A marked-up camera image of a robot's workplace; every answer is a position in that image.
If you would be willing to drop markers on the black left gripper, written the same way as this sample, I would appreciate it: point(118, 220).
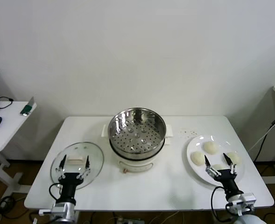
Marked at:
point(69, 184)

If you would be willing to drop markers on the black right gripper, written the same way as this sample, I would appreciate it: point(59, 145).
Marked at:
point(227, 179)

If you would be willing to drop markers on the white steamed baozi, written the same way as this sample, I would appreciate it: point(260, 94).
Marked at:
point(218, 166)
point(197, 158)
point(210, 147)
point(234, 157)

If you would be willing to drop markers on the round glass pot lid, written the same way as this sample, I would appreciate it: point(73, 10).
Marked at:
point(90, 151)

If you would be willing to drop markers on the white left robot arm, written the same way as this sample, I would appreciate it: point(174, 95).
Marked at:
point(67, 210)

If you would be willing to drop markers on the stainless steel steamer basket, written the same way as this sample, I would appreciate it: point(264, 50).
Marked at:
point(137, 140)

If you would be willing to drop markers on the white oval plate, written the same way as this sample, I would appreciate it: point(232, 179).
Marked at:
point(198, 172)

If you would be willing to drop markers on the white electric cooker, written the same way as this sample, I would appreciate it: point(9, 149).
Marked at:
point(137, 164)

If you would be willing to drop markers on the white side table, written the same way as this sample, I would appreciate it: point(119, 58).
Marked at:
point(9, 130)

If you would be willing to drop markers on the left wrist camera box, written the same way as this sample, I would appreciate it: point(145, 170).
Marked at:
point(46, 212)

